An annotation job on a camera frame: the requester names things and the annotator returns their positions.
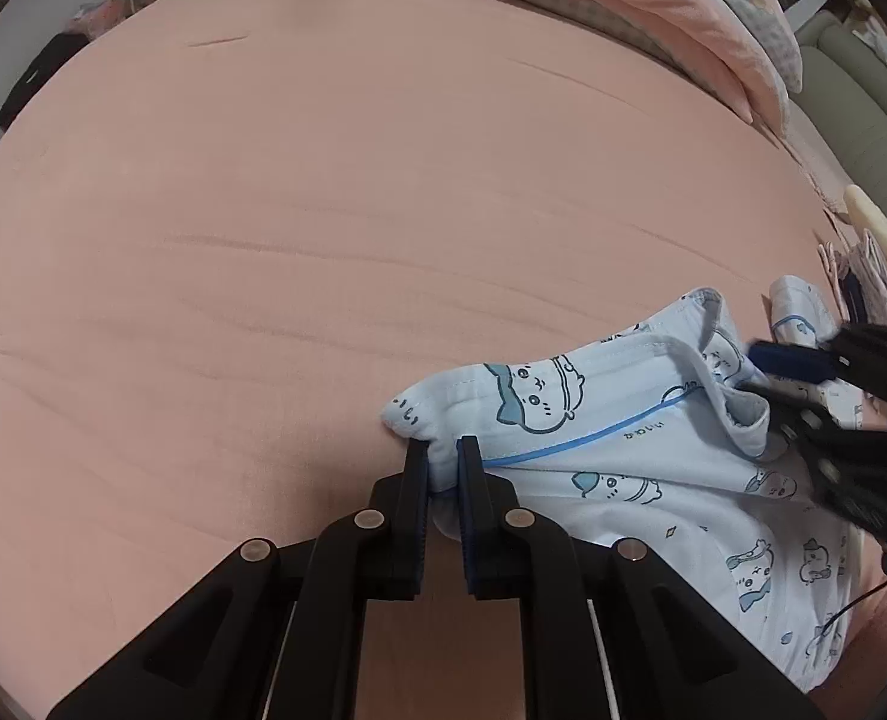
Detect light blue patterned pajama garment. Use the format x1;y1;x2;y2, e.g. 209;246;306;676
381;288;863;691

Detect stack of folded clothes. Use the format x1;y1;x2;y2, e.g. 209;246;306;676
812;182;887;332

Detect grey green padded headboard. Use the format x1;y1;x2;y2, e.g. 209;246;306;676
795;11;887;216

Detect pink bed sheet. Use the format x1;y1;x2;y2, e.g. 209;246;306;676
0;0;835;718

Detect black bag on floor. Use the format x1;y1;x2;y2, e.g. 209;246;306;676
0;31;89;132

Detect thin black cable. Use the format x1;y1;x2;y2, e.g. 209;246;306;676
812;572;887;639

